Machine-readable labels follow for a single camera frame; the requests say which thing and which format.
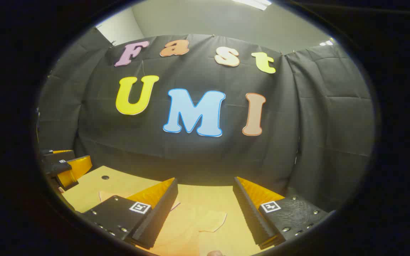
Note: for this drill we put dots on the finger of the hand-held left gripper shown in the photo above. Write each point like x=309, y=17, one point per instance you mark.
x=75, y=170
x=57, y=156

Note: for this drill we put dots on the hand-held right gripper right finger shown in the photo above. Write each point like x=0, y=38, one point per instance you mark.
x=249, y=213

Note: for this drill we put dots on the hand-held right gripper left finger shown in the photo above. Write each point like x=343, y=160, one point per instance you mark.
x=158, y=217

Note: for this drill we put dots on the orange T-shirt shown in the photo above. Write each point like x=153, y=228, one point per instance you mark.
x=187, y=227

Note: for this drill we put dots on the black backdrop cloth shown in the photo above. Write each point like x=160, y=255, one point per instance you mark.
x=198, y=156

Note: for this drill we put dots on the small ceiling light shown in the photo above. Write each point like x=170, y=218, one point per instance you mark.
x=326, y=43

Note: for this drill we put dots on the long ceiling light panel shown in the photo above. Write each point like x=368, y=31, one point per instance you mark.
x=255, y=3

